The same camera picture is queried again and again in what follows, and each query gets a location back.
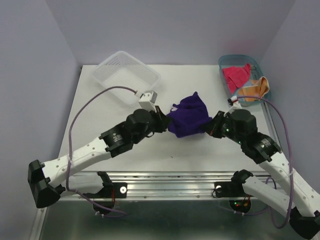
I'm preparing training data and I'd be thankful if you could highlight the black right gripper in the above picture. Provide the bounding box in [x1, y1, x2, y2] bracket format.
[200, 110, 245, 145]

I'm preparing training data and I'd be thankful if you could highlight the purple towel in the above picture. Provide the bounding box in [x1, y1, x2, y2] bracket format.
[166, 91, 212, 138]

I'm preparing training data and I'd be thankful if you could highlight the pink towel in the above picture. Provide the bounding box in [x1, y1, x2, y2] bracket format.
[222, 63, 251, 94]

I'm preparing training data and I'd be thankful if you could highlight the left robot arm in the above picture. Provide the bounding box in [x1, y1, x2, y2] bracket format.
[27, 106, 171, 209]

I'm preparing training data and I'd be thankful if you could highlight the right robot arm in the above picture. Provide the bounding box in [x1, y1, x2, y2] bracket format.
[201, 109, 320, 240]

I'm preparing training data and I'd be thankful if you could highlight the orange patterned towel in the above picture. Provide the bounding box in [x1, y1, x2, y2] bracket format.
[238, 76, 270, 102]

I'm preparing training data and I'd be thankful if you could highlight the white perforated plastic basket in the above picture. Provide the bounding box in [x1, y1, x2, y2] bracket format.
[91, 51, 161, 94]

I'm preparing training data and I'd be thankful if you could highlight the teal translucent plastic tub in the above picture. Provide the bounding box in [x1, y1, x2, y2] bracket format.
[218, 54, 271, 107]

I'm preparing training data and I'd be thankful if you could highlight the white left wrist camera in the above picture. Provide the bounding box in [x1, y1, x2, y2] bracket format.
[138, 90, 158, 112]

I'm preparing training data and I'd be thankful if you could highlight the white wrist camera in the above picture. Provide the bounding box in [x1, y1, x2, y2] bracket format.
[227, 96, 242, 114]
[138, 90, 158, 112]

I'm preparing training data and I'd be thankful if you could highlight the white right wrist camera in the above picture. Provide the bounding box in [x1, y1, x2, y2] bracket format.
[227, 96, 242, 114]

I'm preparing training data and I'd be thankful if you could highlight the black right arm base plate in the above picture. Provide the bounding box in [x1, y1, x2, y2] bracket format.
[211, 181, 248, 198]

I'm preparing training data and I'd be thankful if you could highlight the aluminium mounting rail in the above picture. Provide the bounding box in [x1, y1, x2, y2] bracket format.
[53, 170, 320, 201]

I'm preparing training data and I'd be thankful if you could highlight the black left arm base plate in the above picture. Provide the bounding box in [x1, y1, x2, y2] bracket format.
[84, 182, 128, 199]

